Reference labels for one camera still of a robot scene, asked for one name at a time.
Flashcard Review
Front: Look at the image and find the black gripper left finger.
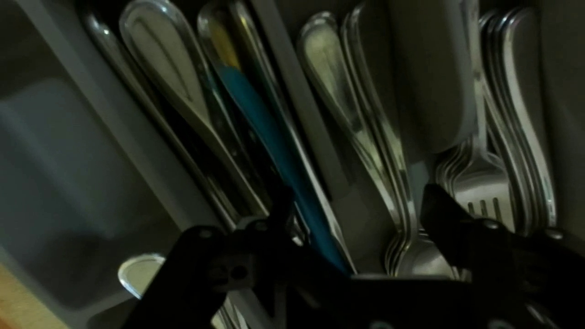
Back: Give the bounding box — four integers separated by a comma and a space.
121, 185, 368, 329

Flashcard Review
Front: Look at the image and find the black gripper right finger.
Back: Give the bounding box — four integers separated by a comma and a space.
419, 181, 585, 329

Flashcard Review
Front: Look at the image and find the blue plastic knife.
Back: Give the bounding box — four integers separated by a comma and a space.
216, 62, 357, 278

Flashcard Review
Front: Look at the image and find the grey plastic utensil tray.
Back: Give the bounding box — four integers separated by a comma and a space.
0, 0, 585, 329

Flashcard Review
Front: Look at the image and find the steel fork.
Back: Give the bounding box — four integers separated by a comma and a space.
435, 0, 521, 234
481, 6, 560, 238

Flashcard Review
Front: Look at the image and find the steel spoon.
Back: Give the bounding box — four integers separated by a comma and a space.
116, 252, 169, 302
296, 9, 417, 271
340, 2, 457, 280

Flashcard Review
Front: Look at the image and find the silver spoons left compartment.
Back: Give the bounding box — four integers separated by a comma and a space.
81, 7, 247, 232

